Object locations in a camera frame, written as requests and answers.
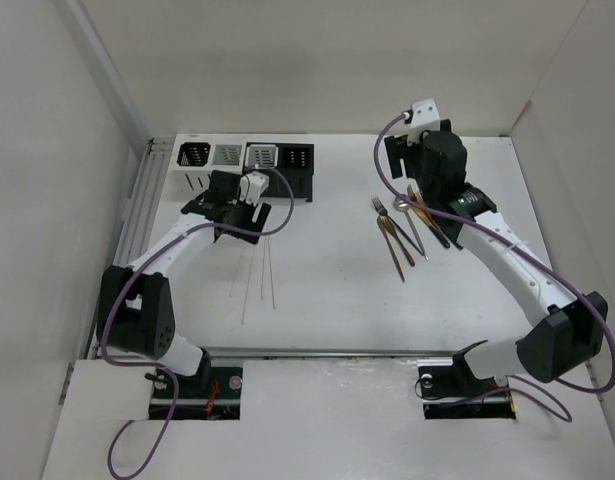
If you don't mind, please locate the dark steel fork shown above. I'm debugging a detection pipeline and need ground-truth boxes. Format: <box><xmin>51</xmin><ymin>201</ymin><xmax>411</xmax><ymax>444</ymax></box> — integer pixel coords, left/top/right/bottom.
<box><xmin>371</xmin><ymin>197</ymin><xmax>423</xmax><ymax>254</ymax></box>

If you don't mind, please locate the white utensil container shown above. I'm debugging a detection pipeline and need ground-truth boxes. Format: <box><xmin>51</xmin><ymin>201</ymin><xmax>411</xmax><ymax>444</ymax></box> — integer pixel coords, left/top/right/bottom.
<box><xmin>169</xmin><ymin>142</ymin><xmax>244</xmax><ymax>196</ymax></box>

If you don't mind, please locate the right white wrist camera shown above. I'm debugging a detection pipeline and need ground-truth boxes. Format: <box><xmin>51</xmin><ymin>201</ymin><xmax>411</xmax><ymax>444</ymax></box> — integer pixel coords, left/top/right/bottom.
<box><xmin>407</xmin><ymin>98</ymin><xmax>441</xmax><ymax>145</ymax></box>

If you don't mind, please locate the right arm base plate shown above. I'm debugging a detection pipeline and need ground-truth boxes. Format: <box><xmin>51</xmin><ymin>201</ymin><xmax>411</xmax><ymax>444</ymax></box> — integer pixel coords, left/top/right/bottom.
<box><xmin>415</xmin><ymin>362</ymin><xmax>516</xmax><ymax>420</ymax></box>

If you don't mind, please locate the aluminium rail front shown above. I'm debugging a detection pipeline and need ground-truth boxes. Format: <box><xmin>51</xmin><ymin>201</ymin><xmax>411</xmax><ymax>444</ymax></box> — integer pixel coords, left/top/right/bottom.
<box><xmin>206</xmin><ymin>348</ymin><xmax>543</xmax><ymax>362</ymax></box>

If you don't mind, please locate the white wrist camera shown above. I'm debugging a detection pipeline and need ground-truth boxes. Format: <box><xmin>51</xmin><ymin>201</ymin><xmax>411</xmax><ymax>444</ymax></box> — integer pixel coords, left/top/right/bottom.
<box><xmin>238</xmin><ymin>171</ymin><xmax>269</xmax><ymax>206</ymax></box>
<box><xmin>407</xmin><ymin>98</ymin><xmax>441</xmax><ymax>145</ymax></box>

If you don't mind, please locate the gold fork green handle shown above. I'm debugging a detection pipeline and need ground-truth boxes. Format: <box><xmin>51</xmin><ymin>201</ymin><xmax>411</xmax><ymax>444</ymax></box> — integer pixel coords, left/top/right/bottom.
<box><xmin>407</xmin><ymin>185</ymin><xmax>440</xmax><ymax>233</ymax></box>

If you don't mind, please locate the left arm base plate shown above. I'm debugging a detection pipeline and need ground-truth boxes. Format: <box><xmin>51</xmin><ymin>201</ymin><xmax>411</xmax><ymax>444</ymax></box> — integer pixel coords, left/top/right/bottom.
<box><xmin>145</xmin><ymin>366</ymin><xmax>243</xmax><ymax>421</ymax></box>

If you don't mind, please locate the gold knife black handle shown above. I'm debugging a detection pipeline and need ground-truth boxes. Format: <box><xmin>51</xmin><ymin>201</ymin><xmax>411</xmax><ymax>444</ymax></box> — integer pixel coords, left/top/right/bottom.
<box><xmin>407</xmin><ymin>185</ymin><xmax>451</xmax><ymax>249</ymax></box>

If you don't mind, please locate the black utensil container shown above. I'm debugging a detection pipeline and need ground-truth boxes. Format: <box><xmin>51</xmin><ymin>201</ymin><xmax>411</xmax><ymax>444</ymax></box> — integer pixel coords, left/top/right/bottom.
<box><xmin>244</xmin><ymin>143</ymin><xmax>314</xmax><ymax>202</ymax></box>

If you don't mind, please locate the copper fork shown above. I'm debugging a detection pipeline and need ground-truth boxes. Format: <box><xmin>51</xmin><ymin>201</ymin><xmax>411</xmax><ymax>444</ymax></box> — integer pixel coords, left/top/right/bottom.
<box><xmin>379</xmin><ymin>215</ymin><xmax>416</xmax><ymax>267</ymax></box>

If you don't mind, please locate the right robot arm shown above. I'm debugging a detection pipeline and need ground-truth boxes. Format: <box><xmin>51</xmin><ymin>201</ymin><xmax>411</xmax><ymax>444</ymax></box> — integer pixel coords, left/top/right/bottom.
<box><xmin>373</xmin><ymin>111</ymin><xmax>615</xmax><ymax>394</ymax></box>

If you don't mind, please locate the clear chopstick two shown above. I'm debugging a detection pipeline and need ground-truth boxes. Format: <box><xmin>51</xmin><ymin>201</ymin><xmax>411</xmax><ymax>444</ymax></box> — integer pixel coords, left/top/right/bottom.
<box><xmin>241</xmin><ymin>246</ymin><xmax>256</xmax><ymax>325</ymax></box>

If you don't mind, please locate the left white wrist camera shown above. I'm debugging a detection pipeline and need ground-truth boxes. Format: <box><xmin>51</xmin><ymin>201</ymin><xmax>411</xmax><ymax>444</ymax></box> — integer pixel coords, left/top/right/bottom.
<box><xmin>238</xmin><ymin>171</ymin><xmax>269</xmax><ymax>206</ymax></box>

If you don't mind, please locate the silver spoon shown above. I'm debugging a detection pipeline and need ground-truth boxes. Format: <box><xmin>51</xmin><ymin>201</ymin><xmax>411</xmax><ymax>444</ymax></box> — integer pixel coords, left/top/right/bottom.
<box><xmin>392</xmin><ymin>198</ymin><xmax>429</xmax><ymax>261</ymax></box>

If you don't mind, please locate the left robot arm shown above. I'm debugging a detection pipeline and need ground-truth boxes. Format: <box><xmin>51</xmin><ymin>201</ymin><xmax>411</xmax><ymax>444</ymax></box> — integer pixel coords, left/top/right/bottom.
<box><xmin>97</xmin><ymin>170</ymin><xmax>271</xmax><ymax>397</ymax></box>

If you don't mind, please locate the clear chopstick four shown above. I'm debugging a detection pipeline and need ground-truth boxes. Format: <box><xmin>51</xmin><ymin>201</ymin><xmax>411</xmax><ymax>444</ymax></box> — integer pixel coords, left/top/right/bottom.
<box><xmin>267</xmin><ymin>238</ymin><xmax>277</xmax><ymax>310</ymax></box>

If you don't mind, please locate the clear chopstick three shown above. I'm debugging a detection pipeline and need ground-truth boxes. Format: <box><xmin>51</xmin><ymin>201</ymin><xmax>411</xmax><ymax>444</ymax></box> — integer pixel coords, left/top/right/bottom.
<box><xmin>260</xmin><ymin>239</ymin><xmax>268</xmax><ymax>300</ymax></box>

